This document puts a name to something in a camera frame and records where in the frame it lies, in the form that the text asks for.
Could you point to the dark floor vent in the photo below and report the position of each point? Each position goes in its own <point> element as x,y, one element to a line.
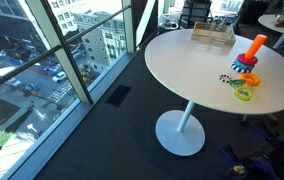
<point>118,95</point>

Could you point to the narrow white window mullion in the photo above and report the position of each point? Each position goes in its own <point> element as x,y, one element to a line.
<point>128,30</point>

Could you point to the wide white window mullion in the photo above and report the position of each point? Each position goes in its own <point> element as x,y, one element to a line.
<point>67,63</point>

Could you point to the light wooden tray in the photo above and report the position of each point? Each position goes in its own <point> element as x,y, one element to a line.
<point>212,36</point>

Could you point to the black mesh chair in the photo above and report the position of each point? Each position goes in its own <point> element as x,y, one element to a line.
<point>195,13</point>

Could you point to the dark window railing bar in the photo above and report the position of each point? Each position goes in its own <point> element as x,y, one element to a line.
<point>25,65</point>

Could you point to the yellow label tag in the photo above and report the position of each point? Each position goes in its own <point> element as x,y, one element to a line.
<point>239,169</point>

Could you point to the white round side table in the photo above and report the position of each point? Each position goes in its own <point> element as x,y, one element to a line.
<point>269,23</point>

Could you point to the white table pedestal base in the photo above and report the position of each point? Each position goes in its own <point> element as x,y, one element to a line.
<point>178,136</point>

